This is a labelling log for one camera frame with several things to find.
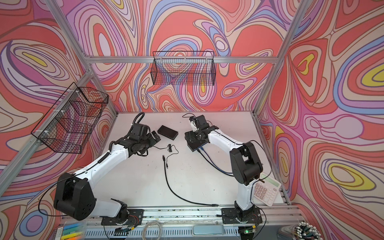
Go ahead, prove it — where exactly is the black ethernet cable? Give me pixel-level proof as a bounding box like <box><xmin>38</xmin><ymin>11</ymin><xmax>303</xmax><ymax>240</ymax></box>
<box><xmin>161</xmin><ymin>155</ymin><xmax>220</xmax><ymax>208</ymax></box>
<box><xmin>196</xmin><ymin>148</ymin><xmax>235</xmax><ymax>178</ymax></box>

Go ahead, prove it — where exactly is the blue ethernet cable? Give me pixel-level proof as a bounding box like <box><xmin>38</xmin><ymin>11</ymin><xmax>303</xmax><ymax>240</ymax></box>
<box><xmin>199</xmin><ymin>146</ymin><xmax>235</xmax><ymax>175</ymax></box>

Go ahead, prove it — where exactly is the black network switch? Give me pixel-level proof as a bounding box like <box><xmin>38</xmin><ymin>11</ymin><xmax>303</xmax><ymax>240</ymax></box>
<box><xmin>158</xmin><ymin>125</ymin><xmax>179</xmax><ymax>140</ymax></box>
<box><xmin>185</xmin><ymin>131</ymin><xmax>206</xmax><ymax>152</ymax></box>

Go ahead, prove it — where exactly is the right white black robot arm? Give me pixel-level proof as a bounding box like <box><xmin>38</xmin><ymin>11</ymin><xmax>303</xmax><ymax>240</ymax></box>
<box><xmin>185</xmin><ymin>115</ymin><xmax>264</xmax><ymax>223</ymax></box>

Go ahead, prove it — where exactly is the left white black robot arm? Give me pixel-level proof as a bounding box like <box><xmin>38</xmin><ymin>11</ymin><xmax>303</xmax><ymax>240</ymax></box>
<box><xmin>54</xmin><ymin>112</ymin><xmax>161</xmax><ymax>225</ymax></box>

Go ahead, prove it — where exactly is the white calculator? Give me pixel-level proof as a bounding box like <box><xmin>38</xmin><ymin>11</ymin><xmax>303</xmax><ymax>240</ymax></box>
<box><xmin>254</xmin><ymin>173</ymin><xmax>281</xmax><ymax>207</ymax></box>

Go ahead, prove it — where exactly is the grey flat device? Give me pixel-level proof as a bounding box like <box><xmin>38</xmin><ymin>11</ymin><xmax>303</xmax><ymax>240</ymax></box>
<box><xmin>193</xmin><ymin>225</ymin><xmax>225</xmax><ymax>236</ymax></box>

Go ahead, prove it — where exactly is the box of coloured markers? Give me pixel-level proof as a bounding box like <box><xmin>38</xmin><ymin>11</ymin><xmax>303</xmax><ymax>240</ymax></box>
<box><xmin>53</xmin><ymin>222</ymin><xmax>87</xmax><ymax>240</ymax></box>

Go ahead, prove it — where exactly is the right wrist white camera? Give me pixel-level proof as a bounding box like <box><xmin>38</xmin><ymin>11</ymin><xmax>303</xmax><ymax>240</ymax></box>
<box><xmin>189</xmin><ymin>117</ymin><xmax>199</xmax><ymax>132</ymax></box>

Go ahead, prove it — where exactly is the black wire basket back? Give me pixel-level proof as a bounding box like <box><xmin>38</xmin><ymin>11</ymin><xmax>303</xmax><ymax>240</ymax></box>
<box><xmin>151</xmin><ymin>51</ymin><xmax>216</xmax><ymax>86</ymax></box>

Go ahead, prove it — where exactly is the black wire basket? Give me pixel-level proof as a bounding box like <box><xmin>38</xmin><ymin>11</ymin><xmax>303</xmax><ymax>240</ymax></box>
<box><xmin>31</xmin><ymin>83</ymin><xmax>109</xmax><ymax>154</ymax></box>
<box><xmin>151</xmin><ymin>51</ymin><xmax>216</xmax><ymax>86</ymax></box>

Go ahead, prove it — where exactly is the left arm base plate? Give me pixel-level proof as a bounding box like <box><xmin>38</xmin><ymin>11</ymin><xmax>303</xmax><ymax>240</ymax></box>
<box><xmin>101</xmin><ymin>209</ymin><xmax>144</xmax><ymax>226</ymax></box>

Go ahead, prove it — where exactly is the black wire basket left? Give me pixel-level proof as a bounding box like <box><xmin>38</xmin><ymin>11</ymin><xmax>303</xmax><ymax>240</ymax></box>
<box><xmin>31</xmin><ymin>83</ymin><xmax>109</xmax><ymax>154</ymax></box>

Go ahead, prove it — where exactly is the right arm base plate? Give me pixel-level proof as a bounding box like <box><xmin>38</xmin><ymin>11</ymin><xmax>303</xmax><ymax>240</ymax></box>
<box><xmin>220</xmin><ymin>207</ymin><xmax>263</xmax><ymax>225</ymax></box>

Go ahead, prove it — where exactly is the clear coiled cable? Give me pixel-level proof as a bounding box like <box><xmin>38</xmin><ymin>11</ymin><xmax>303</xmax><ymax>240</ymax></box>
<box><xmin>141</xmin><ymin>221</ymin><xmax>163</xmax><ymax>240</ymax></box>

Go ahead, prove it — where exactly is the aluminium front rail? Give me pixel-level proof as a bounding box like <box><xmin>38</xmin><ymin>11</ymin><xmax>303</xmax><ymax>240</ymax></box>
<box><xmin>85</xmin><ymin>205</ymin><xmax>304</xmax><ymax>240</ymax></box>

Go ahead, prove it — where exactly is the bundle of white-tipped cables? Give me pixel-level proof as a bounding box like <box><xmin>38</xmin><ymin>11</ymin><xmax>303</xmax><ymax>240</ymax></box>
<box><xmin>277</xmin><ymin>221</ymin><xmax>325</xmax><ymax>240</ymax></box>

